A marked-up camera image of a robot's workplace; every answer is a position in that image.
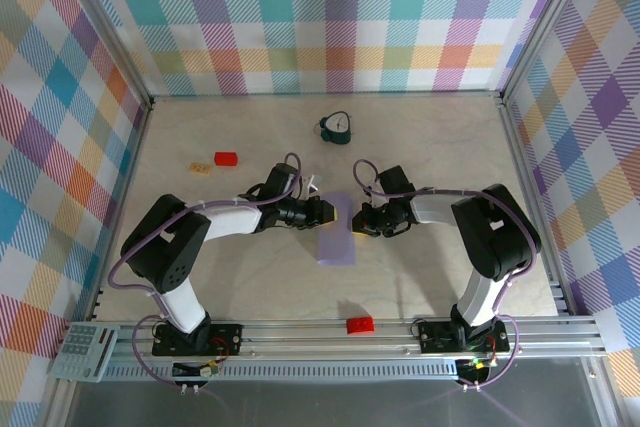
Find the purple paper sheet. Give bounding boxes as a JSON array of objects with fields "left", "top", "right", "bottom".
[{"left": 316, "top": 190, "right": 357, "bottom": 268}]

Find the green alarm clock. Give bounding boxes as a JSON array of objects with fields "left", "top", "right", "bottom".
[{"left": 313, "top": 110, "right": 357, "bottom": 147}]

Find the small electronics module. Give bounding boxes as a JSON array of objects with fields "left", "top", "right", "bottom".
[
  {"left": 172, "top": 359, "right": 222, "bottom": 381},
  {"left": 457, "top": 355, "right": 496, "bottom": 383}
]

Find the grey metal panel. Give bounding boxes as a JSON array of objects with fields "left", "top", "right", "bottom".
[{"left": 64, "top": 380, "right": 626, "bottom": 427}]

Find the grey calculator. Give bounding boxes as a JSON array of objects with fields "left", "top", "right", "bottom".
[{"left": 47, "top": 322, "right": 121, "bottom": 384}]

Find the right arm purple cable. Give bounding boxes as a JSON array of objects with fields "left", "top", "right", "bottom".
[{"left": 352, "top": 159, "right": 544, "bottom": 393}]

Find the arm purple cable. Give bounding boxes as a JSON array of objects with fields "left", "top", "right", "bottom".
[
  {"left": 352, "top": 159, "right": 544, "bottom": 393},
  {"left": 107, "top": 152, "right": 304, "bottom": 393}
]

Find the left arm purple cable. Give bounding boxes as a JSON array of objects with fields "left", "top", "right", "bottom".
[{"left": 107, "top": 152, "right": 304, "bottom": 393}]

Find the thin aluminium rail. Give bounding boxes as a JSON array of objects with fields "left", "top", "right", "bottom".
[{"left": 149, "top": 90, "right": 504, "bottom": 101}]

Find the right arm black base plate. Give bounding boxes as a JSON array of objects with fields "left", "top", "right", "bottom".
[{"left": 417, "top": 320, "right": 511, "bottom": 354}]

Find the aluminium frame rail wide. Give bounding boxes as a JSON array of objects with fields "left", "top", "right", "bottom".
[{"left": 97, "top": 316, "right": 609, "bottom": 366}]

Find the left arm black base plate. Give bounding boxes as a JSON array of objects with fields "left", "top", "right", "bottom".
[{"left": 151, "top": 322, "right": 245, "bottom": 357}]

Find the aluminium side rail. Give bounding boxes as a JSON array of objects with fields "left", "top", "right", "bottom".
[
  {"left": 497, "top": 96, "right": 576, "bottom": 318},
  {"left": 87, "top": 101, "right": 154, "bottom": 321}
]

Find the perforated metal cable tray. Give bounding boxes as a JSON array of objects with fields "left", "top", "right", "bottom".
[{"left": 102, "top": 364, "right": 461, "bottom": 384}]

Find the aluminium frame post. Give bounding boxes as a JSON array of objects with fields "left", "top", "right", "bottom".
[
  {"left": 52, "top": 0, "right": 154, "bottom": 108},
  {"left": 499, "top": 0, "right": 596, "bottom": 103}
]

